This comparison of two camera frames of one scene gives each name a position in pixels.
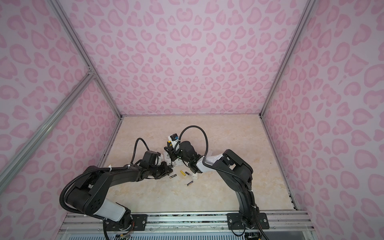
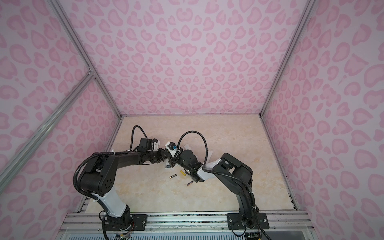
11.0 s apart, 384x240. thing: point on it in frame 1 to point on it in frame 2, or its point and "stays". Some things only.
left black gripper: (165, 171) to (162, 156)
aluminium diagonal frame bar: (37, 137) stays
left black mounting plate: (138, 223) stays
